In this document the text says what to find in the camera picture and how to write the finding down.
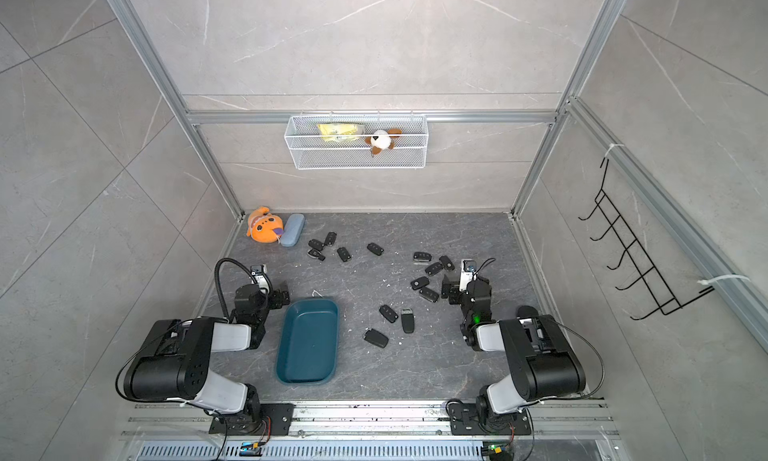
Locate teal storage tray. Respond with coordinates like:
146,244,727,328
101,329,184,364
275,298,340,385

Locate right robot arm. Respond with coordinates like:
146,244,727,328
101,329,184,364
441,273,594,436

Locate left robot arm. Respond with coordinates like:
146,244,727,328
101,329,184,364
115,257,291,433

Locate orange plush toy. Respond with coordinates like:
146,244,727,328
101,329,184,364
246,206,284,244

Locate black oval object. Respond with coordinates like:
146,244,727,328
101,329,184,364
516,305,539,319

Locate blue glasses case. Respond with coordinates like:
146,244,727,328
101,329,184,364
279,213,306,247

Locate brown white plush dog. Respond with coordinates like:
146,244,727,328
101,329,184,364
365,128,402,156

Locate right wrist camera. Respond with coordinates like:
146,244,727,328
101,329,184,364
459,259,477,291

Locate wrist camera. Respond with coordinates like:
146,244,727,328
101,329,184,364
459,259,477,291
250,265,272,295

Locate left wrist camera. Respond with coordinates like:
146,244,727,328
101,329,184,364
250,265,272,295

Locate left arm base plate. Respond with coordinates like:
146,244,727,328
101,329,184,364
208,403,295,436

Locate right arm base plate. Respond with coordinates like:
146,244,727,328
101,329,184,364
445,399,532,436

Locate white wire basket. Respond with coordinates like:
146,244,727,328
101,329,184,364
284,113,429,170

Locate aluminium mounting rail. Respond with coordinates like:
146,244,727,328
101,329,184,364
117,400,620,441

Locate black wall hook rack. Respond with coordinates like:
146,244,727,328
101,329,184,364
577,158,715,321

